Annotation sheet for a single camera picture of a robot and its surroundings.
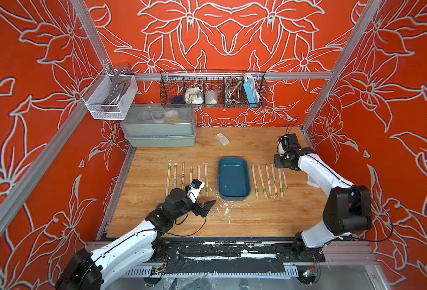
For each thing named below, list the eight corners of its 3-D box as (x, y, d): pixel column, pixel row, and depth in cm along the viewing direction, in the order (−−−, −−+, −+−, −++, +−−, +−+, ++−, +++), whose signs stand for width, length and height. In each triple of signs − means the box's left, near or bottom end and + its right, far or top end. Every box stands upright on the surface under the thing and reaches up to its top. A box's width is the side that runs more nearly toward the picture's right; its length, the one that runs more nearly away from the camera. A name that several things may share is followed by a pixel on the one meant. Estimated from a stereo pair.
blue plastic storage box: (218, 200, 90) (218, 196, 86) (217, 162, 105) (217, 156, 101) (251, 200, 90) (253, 196, 86) (245, 161, 105) (246, 156, 101)
